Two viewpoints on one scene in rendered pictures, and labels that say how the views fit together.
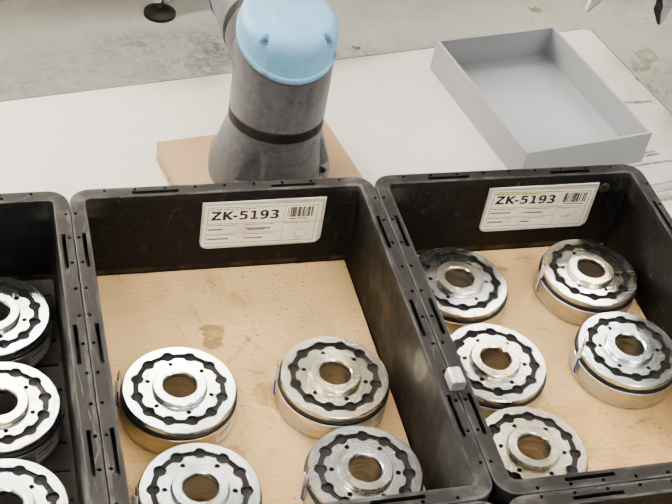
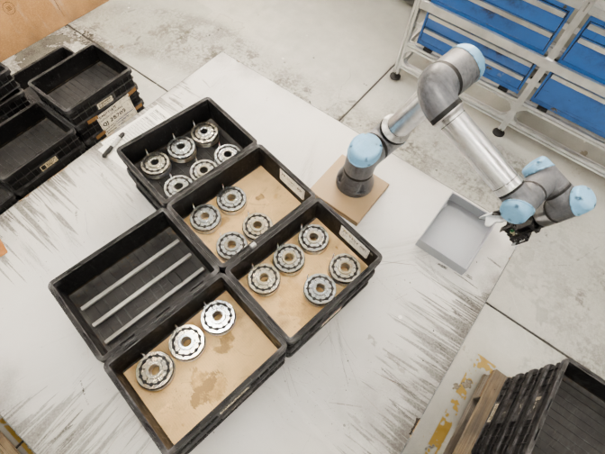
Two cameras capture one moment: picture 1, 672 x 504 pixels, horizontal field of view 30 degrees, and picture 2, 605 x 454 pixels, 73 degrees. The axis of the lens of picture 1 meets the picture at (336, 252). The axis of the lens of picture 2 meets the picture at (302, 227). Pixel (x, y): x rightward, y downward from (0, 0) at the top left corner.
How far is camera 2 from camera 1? 97 cm
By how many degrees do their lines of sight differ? 41
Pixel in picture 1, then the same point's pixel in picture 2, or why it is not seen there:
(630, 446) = (291, 304)
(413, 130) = (412, 207)
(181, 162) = (338, 163)
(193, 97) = not seen: hidden behind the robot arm
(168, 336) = (253, 189)
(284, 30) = (357, 148)
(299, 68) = (353, 160)
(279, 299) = (283, 204)
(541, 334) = (318, 267)
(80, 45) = not seen: hidden behind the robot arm
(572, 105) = (470, 244)
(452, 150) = (413, 221)
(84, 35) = not seen: hidden behind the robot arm
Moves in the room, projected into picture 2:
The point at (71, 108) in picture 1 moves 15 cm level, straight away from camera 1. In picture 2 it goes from (343, 131) to (368, 116)
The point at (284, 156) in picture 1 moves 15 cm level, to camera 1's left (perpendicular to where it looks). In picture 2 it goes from (347, 180) to (330, 150)
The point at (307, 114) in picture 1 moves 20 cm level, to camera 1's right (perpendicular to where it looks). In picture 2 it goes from (355, 174) to (379, 218)
